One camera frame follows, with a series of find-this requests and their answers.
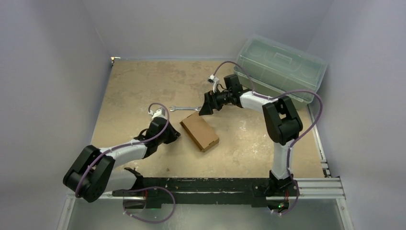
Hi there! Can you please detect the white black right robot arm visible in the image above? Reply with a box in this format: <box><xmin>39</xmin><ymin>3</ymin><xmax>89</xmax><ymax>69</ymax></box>
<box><xmin>199</xmin><ymin>74</ymin><xmax>303</xmax><ymax>195</ymax></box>

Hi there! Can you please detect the clear plastic storage box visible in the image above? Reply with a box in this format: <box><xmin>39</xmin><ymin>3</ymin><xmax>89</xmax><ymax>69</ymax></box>
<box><xmin>234</xmin><ymin>34</ymin><xmax>327</xmax><ymax>110</ymax></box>

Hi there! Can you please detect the silver open-end wrench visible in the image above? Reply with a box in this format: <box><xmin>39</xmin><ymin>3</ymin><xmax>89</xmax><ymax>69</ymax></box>
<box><xmin>169</xmin><ymin>106</ymin><xmax>201</xmax><ymax>112</ymax></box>

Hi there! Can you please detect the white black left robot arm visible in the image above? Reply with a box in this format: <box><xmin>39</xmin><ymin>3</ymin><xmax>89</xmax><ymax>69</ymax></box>
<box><xmin>62</xmin><ymin>117</ymin><xmax>181</xmax><ymax>203</ymax></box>

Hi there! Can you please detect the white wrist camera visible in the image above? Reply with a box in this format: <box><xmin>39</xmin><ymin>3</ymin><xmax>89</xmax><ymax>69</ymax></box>
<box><xmin>207</xmin><ymin>74</ymin><xmax>220</xmax><ymax>93</ymax></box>
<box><xmin>148</xmin><ymin>107</ymin><xmax>167</xmax><ymax>120</ymax></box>

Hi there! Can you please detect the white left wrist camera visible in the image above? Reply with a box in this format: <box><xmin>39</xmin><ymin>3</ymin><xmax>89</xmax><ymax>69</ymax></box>
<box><xmin>148</xmin><ymin>107</ymin><xmax>167</xmax><ymax>120</ymax></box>

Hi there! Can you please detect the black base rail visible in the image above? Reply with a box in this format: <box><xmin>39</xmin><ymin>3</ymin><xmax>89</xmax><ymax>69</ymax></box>
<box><xmin>112</xmin><ymin>168</ymin><xmax>300</xmax><ymax>212</ymax></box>

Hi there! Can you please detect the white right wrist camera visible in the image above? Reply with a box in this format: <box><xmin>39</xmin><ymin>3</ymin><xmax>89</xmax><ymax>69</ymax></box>
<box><xmin>207</xmin><ymin>74</ymin><xmax>220</xmax><ymax>93</ymax></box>

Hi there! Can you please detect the brown cardboard box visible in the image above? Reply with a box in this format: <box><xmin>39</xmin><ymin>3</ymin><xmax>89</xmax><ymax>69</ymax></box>
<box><xmin>180</xmin><ymin>112</ymin><xmax>220</xmax><ymax>152</ymax></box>

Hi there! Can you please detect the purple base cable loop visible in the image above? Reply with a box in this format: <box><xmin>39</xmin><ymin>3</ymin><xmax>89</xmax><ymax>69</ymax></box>
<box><xmin>122</xmin><ymin>186</ymin><xmax>176</xmax><ymax>225</ymax></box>

